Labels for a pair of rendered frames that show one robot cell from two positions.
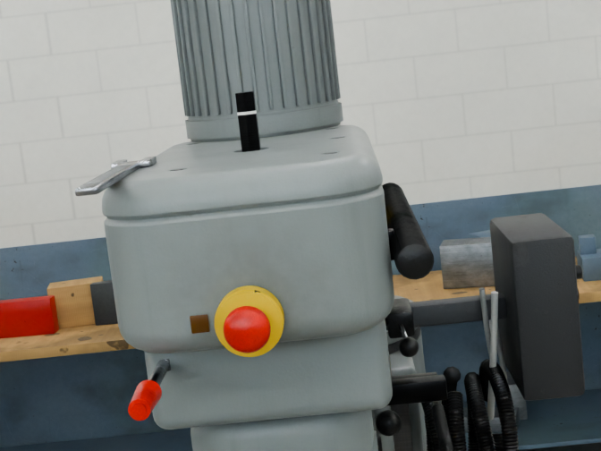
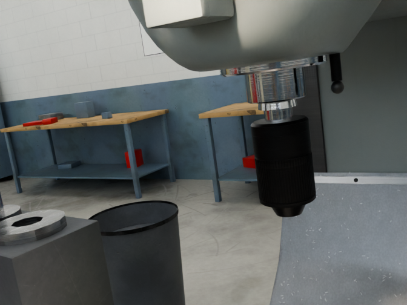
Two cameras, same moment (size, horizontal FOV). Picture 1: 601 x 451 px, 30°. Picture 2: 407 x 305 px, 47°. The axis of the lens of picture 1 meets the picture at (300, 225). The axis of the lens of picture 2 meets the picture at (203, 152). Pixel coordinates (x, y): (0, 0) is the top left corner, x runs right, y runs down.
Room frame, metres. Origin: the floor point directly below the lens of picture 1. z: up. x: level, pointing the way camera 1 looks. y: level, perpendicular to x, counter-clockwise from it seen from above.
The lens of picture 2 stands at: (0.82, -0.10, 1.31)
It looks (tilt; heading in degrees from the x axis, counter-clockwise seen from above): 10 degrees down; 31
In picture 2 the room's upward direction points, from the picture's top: 8 degrees counter-clockwise
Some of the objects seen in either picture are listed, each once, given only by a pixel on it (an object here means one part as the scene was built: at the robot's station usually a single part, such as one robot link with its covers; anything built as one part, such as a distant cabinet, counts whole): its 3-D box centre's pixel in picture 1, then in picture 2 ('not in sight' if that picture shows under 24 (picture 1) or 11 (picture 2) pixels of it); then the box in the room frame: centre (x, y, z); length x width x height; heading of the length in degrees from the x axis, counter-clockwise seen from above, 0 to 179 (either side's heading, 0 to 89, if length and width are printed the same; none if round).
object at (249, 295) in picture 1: (249, 320); not in sight; (0.95, 0.05, 1.76); 0.06 x 0.02 x 0.06; 87
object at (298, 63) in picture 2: not in sight; (272, 64); (1.18, 0.04, 1.31); 0.09 x 0.09 x 0.01
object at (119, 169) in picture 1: (114, 174); not in sight; (1.03, 0.16, 1.89); 0.24 x 0.04 x 0.01; 177
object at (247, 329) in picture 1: (247, 327); not in sight; (0.93, 0.05, 1.76); 0.04 x 0.03 x 0.04; 87
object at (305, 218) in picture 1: (260, 221); not in sight; (1.20, 0.04, 1.81); 0.47 x 0.26 x 0.16; 177
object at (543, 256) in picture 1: (538, 302); not in sight; (1.47, -0.31, 1.62); 0.20 x 0.09 x 0.21; 177
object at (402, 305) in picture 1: (397, 327); not in sight; (1.24, -0.10, 1.66); 0.12 x 0.04 x 0.04; 177
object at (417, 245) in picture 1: (396, 223); not in sight; (1.21, -0.11, 1.79); 0.45 x 0.04 x 0.04; 177
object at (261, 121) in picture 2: not in sight; (279, 125); (1.18, 0.04, 1.26); 0.05 x 0.05 x 0.01
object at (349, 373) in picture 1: (276, 331); not in sight; (1.23, 0.04, 1.68); 0.34 x 0.24 x 0.10; 177
